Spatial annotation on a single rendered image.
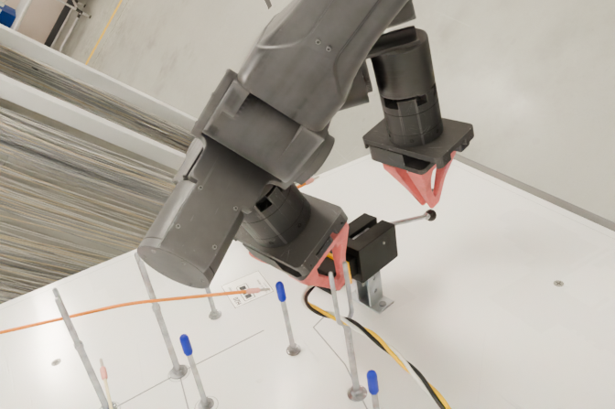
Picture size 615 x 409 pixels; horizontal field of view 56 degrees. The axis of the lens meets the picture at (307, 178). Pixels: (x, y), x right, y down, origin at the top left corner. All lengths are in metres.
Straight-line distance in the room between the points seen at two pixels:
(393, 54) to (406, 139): 0.09
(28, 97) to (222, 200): 0.72
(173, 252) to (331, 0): 0.19
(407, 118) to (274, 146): 0.23
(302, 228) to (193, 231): 0.13
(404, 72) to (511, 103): 1.51
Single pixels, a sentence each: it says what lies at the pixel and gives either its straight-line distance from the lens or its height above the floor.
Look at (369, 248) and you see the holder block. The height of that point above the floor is 1.14.
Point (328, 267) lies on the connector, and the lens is 0.57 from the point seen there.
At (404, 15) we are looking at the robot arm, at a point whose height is 1.23.
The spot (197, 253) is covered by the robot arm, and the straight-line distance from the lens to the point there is 0.39.
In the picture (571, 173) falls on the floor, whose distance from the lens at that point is 1.85.
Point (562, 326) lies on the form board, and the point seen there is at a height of 0.99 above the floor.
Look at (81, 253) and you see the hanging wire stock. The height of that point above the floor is 1.14.
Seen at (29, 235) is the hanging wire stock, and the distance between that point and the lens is 1.21.
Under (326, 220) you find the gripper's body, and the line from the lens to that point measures 0.49.
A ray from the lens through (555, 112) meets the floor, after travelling 1.96.
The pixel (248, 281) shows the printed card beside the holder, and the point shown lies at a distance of 0.71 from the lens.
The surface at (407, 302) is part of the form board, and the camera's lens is 0.64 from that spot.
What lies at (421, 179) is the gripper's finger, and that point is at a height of 1.11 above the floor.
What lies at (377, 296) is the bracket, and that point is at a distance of 0.64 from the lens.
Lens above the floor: 1.55
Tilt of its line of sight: 36 degrees down
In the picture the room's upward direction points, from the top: 65 degrees counter-clockwise
